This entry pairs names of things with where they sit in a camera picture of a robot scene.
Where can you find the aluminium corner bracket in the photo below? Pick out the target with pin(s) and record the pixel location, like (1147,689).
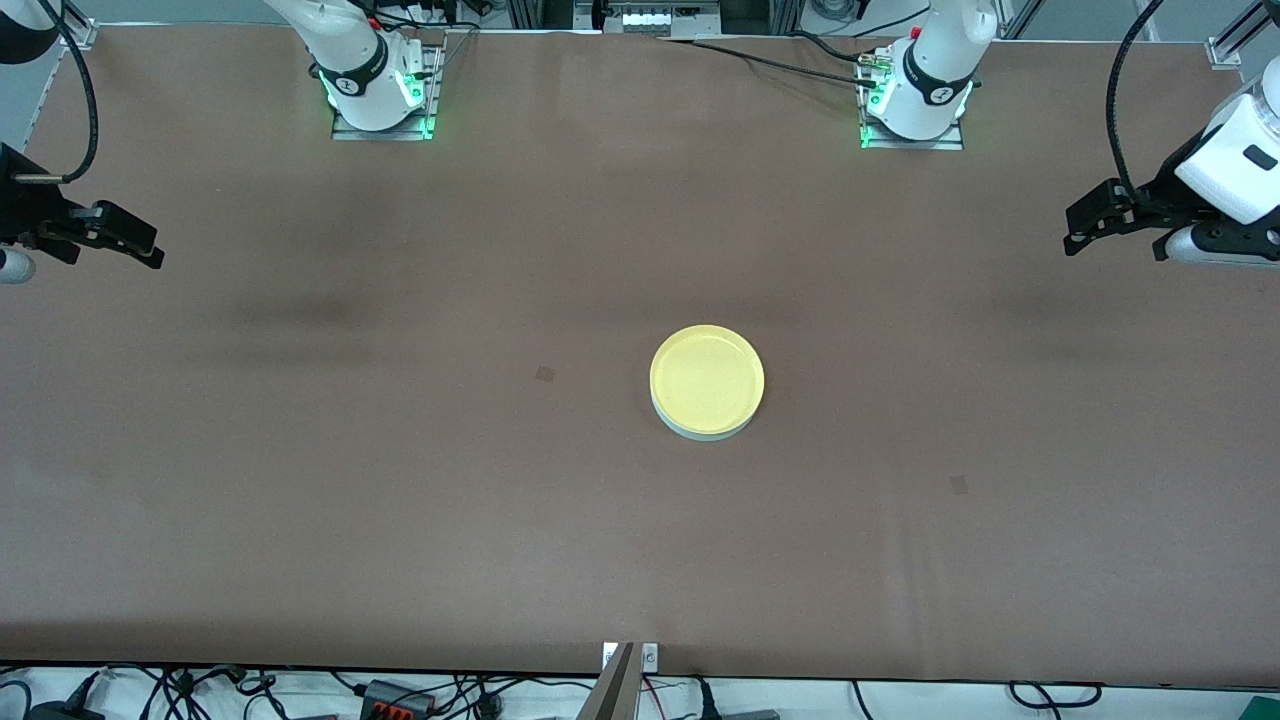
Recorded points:
(1224,52)
(84,36)

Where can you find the black power adapter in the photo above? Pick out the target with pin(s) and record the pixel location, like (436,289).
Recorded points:
(62,712)

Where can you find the yellow round plate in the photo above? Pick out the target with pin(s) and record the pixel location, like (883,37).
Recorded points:
(707,380)

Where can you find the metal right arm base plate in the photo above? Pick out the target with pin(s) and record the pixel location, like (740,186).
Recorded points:
(385,134)

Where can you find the green flat object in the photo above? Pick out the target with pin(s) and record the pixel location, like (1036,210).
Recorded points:
(1262,708)

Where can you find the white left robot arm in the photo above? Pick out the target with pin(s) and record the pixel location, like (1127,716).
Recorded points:
(930,60)

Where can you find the white metal bracket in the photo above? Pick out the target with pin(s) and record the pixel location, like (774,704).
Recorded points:
(650,656)

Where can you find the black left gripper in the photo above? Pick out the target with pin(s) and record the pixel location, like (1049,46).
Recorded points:
(1163,192)

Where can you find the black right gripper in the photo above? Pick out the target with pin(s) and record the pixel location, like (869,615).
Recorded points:
(22,208)

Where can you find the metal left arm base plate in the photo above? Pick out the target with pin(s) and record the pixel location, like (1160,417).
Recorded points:
(910,144)

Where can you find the black orange power strip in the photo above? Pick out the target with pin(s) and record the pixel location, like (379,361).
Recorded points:
(395,698)

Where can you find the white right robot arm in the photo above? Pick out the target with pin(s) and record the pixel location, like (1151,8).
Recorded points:
(350,60)

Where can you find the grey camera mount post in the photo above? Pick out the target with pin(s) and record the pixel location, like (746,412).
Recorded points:
(612,690)

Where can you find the pale green round plate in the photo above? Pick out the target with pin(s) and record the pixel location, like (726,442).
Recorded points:
(708,437)

